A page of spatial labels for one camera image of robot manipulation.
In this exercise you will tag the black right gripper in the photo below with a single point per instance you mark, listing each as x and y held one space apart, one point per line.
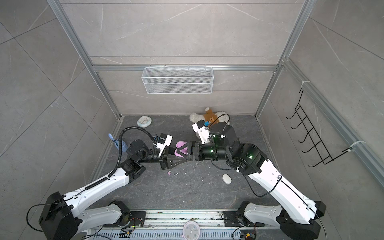
192 150

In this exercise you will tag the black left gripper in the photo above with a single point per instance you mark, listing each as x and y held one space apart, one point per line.
166 161

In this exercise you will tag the pink oval earbud case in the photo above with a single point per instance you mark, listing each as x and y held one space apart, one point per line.
181 150

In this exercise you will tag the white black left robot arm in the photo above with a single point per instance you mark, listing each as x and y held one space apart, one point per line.
66 215

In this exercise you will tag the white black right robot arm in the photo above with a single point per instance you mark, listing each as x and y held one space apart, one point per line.
297 216

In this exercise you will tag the white teddy bear brown hoodie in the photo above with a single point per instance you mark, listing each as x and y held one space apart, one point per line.
209 117

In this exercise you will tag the light blue round clock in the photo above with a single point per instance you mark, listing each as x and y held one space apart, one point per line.
144 121

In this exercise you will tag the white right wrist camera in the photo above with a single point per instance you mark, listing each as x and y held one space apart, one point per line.
202 131

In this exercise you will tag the white wire mesh basket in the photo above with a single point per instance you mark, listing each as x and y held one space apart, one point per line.
178 80

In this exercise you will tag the black wire hook rack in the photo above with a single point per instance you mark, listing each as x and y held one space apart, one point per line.
313 136

